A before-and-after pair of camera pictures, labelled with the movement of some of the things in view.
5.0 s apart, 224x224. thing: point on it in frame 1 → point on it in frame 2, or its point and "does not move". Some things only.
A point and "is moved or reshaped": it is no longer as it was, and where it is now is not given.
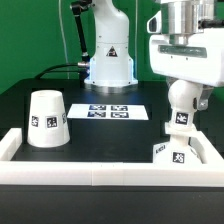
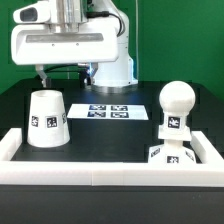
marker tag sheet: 108,111 does not move
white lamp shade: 48,125 does not move
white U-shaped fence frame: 209,172 does not move
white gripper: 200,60 → 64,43
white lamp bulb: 184,98 is moved or reshaped
